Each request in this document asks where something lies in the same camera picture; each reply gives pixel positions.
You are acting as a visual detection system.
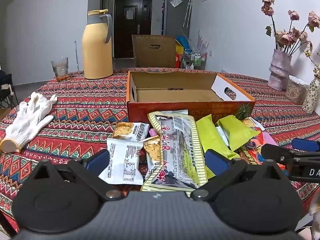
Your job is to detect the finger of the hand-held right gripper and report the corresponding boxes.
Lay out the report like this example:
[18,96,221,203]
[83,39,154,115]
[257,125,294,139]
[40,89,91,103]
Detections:
[291,138,320,153]
[261,144,303,167]

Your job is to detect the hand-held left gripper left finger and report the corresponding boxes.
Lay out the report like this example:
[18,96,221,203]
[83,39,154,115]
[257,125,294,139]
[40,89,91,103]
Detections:
[31,149,124,201]

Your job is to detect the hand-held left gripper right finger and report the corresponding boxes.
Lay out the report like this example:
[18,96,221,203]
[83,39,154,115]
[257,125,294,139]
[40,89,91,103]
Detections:
[190,149,285,201]

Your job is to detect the green snack packet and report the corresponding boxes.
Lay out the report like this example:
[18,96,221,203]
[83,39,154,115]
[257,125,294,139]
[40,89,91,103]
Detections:
[196,114,241,179]
[216,115,261,152]

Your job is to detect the oat crisp snack packet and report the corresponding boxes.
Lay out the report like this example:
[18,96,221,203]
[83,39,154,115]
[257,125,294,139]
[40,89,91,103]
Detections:
[143,135,163,178]
[240,117,265,132]
[112,122,150,142]
[99,138,145,186]

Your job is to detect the striped fish snack packet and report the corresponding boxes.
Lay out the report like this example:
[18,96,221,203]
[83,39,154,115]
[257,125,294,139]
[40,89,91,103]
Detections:
[141,112,208,193]

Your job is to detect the orange cardboard box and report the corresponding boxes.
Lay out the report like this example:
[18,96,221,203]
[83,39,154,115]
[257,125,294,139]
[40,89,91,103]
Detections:
[126,70,257,128]

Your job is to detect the red orange snack packet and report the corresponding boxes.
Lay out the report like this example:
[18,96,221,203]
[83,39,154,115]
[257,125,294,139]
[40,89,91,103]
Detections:
[235,134,288,170]

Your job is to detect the speckled vase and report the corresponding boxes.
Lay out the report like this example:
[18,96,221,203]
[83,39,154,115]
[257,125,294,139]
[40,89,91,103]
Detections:
[301,77,320,114]

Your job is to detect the silver snack packet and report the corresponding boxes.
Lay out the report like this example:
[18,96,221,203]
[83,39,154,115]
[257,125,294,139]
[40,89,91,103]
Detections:
[152,109,189,117]

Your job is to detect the pink textured vase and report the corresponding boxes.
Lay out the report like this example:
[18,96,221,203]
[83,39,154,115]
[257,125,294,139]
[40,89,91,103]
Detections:
[267,49,292,92]

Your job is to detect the white cotton glove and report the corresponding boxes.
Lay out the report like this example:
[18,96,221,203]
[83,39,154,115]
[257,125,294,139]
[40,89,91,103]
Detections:
[0,92,58,153]

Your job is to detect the drinking glass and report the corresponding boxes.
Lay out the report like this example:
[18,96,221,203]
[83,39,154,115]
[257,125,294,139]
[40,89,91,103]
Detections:
[51,57,69,82]

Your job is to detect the red box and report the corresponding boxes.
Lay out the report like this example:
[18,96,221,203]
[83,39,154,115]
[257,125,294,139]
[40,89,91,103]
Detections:
[175,45,184,68]

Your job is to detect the dried rose bouquet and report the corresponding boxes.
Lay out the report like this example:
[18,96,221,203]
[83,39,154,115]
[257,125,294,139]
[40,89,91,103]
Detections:
[260,0,320,55]

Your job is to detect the yellow thermos jug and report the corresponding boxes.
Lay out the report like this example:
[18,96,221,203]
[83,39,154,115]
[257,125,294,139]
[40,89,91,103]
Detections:
[82,9,113,80]

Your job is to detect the wooden chair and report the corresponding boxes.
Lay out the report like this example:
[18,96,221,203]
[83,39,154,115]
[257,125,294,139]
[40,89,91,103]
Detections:
[132,34,177,68]

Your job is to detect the lilac decoration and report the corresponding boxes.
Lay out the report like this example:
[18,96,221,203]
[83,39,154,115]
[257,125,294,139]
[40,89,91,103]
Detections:
[196,30,209,53]

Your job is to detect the black folding chair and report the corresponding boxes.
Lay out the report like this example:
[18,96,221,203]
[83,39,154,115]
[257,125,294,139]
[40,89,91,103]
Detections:
[0,70,19,109]

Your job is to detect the blue bag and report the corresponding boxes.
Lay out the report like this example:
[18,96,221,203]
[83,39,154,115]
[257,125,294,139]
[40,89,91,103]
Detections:
[175,36,190,50]

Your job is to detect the dark entrance door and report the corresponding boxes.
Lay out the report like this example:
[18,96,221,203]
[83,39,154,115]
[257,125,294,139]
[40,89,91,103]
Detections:
[114,0,153,59]

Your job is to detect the grey refrigerator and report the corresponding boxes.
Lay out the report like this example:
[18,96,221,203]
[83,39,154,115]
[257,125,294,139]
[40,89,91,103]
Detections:
[162,0,192,37]

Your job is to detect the white folded umbrella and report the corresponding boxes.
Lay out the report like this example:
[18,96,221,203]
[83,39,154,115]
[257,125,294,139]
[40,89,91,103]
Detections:
[183,0,193,28]

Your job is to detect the wire utility cart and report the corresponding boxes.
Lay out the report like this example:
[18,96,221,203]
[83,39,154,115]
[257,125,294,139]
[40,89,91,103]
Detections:
[181,50,208,70]

